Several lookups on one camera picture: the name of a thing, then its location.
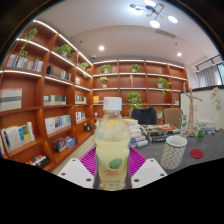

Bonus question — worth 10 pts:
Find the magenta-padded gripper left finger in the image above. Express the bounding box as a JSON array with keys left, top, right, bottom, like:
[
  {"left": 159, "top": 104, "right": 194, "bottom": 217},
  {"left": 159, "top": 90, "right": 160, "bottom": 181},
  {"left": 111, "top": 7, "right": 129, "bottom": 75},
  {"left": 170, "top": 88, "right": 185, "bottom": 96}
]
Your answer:
[{"left": 57, "top": 146, "right": 100, "bottom": 190}]

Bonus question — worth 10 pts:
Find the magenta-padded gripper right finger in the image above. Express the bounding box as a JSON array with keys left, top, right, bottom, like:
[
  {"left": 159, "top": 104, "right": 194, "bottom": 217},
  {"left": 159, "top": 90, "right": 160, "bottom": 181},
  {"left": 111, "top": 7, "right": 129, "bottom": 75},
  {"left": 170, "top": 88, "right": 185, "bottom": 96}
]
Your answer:
[{"left": 128, "top": 145, "right": 168, "bottom": 190}]

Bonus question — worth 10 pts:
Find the clear bottle of pale drink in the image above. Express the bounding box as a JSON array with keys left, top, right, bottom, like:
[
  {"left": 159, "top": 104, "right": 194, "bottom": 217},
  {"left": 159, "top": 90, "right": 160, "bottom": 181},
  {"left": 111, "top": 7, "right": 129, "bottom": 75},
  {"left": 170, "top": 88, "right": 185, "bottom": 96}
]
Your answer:
[{"left": 94, "top": 96, "right": 132, "bottom": 192}]

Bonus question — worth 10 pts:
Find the white patterned mug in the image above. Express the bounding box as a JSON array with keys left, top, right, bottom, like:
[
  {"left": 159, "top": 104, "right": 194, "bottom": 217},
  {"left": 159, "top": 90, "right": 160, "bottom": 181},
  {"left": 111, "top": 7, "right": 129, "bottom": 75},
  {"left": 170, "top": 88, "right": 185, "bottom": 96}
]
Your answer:
[{"left": 160, "top": 134, "right": 188, "bottom": 171}]

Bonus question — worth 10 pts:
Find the stack of dark books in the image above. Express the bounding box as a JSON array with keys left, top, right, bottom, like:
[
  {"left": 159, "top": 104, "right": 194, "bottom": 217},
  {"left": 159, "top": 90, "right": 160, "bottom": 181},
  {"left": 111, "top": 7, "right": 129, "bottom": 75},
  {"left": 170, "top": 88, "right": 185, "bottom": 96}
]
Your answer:
[{"left": 140, "top": 123, "right": 181, "bottom": 144}]

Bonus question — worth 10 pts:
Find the stack of colourful books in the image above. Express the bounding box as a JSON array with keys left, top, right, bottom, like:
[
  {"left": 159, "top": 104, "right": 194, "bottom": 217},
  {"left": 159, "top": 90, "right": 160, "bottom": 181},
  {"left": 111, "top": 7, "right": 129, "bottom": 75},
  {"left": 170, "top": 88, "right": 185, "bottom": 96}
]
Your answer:
[{"left": 123, "top": 117, "right": 149, "bottom": 149}]

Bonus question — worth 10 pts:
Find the flat round red coaster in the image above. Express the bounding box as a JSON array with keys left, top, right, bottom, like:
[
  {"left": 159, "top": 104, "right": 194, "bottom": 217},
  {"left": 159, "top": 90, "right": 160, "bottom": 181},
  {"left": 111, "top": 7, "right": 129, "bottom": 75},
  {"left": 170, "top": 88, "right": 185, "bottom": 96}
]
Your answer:
[{"left": 189, "top": 148, "right": 205, "bottom": 160}]

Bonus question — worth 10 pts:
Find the tall white green carton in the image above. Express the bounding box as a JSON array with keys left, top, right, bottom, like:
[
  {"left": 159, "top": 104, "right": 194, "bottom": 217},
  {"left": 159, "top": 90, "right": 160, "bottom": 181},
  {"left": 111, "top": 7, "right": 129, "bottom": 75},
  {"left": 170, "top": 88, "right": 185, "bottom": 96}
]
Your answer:
[{"left": 178, "top": 114, "right": 188, "bottom": 135}]

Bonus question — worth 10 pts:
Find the brown chair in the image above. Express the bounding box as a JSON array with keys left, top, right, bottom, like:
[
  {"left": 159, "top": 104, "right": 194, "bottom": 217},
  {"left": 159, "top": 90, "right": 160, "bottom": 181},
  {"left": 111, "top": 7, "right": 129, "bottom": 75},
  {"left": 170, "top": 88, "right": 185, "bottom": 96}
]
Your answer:
[{"left": 163, "top": 107, "right": 184, "bottom": 129}]

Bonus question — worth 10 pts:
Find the small green white box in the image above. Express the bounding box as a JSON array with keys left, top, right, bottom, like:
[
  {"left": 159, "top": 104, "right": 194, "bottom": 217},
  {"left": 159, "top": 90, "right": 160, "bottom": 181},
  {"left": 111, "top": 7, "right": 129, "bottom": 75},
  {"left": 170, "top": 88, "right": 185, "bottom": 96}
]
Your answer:
[{"left": 193, "top": 128, "right": 206, "bottom": 138}]

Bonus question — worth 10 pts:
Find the stack of white books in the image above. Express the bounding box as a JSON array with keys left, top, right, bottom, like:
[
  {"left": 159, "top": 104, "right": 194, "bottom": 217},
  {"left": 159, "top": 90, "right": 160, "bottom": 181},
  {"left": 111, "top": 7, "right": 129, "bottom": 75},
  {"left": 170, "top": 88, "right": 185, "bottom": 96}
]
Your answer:
[{"left": 195, "top": 117, "right": 218, "bottom": 132}]

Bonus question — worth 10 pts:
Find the orange wooden shelf unit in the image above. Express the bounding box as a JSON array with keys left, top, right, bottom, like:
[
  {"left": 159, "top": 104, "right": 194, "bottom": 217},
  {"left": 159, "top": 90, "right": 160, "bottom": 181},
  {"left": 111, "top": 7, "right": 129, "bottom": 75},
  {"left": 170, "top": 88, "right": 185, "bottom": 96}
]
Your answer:
[{"left": 0, "top": 18, "right": 189, "bottom": 173}]

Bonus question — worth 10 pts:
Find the grey curtain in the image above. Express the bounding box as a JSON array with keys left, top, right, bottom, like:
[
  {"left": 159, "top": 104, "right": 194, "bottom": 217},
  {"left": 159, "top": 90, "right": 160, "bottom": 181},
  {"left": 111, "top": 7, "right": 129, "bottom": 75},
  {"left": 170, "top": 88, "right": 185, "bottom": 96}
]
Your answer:
[{"left": 195, "top": 64, "right": 223, "bottom": 89}]

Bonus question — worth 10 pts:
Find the black ceiling track light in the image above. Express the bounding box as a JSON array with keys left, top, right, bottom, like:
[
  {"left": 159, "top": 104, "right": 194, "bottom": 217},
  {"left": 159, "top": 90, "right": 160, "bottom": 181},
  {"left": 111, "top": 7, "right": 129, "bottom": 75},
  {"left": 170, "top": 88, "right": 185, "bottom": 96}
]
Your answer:
[{"left": 195, "top": 54, "right": 222, "bottom": 72}]

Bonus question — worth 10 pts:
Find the ceiling air vent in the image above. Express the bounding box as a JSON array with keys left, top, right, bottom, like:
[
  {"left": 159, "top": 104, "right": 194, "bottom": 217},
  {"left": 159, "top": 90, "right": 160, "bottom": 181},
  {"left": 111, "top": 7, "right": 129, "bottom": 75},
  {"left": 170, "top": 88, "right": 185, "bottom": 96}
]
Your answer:
[{"left": 154, "top": 29, "right": 177, "bottom": 39}]

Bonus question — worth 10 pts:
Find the branched ceiling lamp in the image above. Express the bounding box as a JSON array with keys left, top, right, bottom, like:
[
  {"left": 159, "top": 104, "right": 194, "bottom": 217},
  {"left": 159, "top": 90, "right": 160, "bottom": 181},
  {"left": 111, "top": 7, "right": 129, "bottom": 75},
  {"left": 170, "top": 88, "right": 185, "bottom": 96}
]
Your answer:
[{"left": 129, "top": 0, "right": 179, "bottom": 29}]

